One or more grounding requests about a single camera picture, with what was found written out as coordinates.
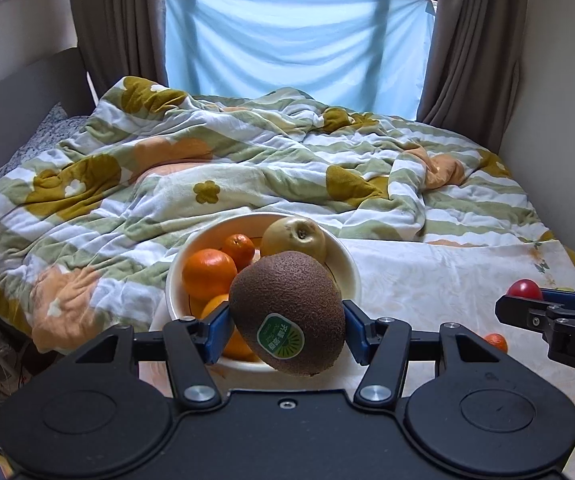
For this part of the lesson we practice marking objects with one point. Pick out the small mandarin front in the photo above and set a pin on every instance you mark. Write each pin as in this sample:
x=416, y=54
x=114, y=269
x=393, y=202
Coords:
x=240, y=248

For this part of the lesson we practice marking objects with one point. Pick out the cream yellow duck plate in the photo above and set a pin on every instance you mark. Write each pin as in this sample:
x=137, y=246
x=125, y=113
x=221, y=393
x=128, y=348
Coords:
x=339, y=264

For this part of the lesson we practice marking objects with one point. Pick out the light blue window sheet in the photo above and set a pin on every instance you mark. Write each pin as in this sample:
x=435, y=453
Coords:
x=367, y=55

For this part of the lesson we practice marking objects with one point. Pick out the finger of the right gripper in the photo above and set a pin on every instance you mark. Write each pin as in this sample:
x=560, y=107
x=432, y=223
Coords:
x=565, y=298

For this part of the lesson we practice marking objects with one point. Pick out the red cherry tomato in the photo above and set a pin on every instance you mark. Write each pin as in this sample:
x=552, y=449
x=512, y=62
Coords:
x=526, y=289

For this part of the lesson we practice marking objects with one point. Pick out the yellow apple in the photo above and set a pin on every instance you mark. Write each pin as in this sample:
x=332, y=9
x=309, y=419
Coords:
x=294, y=234

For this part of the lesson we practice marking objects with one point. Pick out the grey patterned pillow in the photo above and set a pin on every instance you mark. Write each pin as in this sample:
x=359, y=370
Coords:
x=55, y=127

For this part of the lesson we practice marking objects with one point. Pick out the brown curtain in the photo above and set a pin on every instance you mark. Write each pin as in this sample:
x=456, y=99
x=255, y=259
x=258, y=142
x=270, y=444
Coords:
x=120, y=38
x=472, y=77

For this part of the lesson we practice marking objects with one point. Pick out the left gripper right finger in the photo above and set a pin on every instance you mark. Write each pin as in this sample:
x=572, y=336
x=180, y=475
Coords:
x=382, y=345

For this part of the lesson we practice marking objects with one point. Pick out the brown kiwi with sticker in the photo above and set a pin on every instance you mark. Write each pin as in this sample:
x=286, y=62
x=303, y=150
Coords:
x=288, y=310

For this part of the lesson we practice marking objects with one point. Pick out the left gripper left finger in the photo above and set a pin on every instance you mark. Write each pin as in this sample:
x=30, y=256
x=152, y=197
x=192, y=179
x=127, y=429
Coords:
x=191, y=346

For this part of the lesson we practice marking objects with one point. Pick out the small dark mandarin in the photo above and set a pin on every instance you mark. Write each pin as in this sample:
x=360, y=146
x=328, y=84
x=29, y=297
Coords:
x=498, y=341

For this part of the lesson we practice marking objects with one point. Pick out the grey bed headboard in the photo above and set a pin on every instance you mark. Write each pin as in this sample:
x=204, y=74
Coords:
x=29, y=94

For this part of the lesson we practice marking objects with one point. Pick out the white floral tablecloth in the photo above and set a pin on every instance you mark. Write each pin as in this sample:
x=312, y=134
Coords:
x=426, y=285

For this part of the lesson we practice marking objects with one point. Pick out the striped floral quilt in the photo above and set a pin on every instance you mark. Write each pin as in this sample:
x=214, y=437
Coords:
x=89, y=227

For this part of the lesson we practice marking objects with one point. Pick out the left brown curtain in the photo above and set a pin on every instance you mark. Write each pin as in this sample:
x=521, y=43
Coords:
x=120, y=38

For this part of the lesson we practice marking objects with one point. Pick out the right brown curtain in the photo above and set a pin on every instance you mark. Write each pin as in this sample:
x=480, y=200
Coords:
x=472, y=77

